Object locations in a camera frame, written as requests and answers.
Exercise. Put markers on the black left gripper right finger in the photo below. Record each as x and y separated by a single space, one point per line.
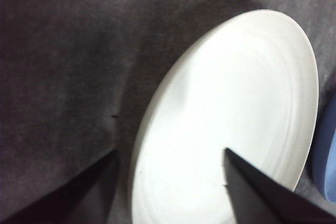
267 200

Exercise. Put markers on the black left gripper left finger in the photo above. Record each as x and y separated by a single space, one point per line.
68 197

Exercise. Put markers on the blue plate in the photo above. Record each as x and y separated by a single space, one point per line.
326 142

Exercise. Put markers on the white plate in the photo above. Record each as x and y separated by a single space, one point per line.
223 103

